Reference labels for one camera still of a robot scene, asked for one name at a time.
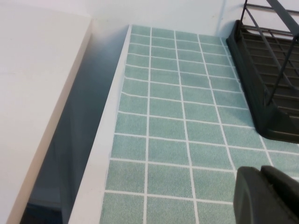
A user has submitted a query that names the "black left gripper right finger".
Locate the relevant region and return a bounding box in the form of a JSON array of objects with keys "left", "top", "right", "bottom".
[{"left": 260, "top": 164, "right": 299, "bottom": 224}]

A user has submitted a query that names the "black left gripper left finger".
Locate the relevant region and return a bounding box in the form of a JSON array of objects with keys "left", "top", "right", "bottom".
[{"left": 233, "top": 165, "right": 273, "bottom": 224}]

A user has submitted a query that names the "green tiled table mat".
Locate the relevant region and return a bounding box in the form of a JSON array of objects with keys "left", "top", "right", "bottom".
[{"left": 100, "top": 24, "right": 299, "bottom": 224}]

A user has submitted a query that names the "black plastic drain tray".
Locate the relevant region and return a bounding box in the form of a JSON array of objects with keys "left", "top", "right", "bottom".
[{"left": 226, "top": 20, "right": 299, "bottom": 141}]

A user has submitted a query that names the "white side cabinet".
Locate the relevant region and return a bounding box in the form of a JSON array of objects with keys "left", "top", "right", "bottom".
[{"left": 0, "top": 7, "right": 93, "bottom": 224}]

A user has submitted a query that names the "black wire dish rack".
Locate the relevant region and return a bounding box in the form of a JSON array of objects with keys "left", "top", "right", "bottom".
[{"left": 240, "top": 0, "right": 299, "bottom": 106}]

